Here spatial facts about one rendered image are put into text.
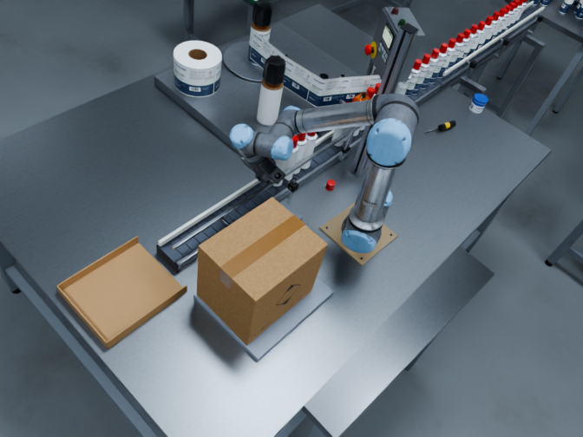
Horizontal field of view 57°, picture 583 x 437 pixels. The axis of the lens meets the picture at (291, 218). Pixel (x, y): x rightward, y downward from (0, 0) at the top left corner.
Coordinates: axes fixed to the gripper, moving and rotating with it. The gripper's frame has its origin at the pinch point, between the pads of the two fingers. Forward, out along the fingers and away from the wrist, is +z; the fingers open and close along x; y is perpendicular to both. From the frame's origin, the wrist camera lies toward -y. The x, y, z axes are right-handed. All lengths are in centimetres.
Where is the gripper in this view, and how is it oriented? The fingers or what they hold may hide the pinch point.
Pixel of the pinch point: (271, 178)
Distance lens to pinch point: 198.5
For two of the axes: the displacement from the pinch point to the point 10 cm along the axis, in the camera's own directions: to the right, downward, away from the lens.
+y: -7.2, -6.0, 3.5
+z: 2.0, 2.9, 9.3
